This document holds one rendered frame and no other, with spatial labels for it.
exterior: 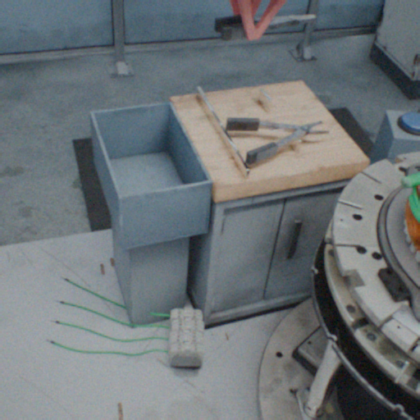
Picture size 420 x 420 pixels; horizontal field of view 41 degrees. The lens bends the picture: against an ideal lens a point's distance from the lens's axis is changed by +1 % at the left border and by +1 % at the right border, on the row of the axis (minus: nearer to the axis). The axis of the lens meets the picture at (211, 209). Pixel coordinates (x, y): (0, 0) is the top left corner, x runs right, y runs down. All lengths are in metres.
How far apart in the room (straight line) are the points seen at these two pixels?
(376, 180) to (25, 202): 1.72
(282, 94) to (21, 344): 0.50
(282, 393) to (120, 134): 0.40
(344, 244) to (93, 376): 0.41
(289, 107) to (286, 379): 0.37
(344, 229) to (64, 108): 2.20
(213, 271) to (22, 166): 1.70
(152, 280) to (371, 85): 2.44
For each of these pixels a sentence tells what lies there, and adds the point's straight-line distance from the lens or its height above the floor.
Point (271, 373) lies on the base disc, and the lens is 0.80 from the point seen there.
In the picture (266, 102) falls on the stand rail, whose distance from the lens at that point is 0.76.
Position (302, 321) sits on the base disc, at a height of 0.80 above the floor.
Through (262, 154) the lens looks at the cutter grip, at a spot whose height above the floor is 1.09.
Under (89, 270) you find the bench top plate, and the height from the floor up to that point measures 0.78.
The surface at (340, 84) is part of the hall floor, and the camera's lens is 3.03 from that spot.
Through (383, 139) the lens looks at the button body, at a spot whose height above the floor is 1.00.
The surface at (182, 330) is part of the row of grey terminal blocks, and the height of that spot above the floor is 0.82.
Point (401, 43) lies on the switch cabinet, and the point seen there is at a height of 0.20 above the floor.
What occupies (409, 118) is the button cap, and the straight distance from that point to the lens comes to 0.85.
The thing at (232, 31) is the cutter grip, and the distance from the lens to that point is 0.67.
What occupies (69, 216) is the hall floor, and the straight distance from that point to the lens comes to 2.13.
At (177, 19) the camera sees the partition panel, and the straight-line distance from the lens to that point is 2.88.
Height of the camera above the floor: 1.48
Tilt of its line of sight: 44 degrees down
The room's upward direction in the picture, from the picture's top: 6 degrees clockwise
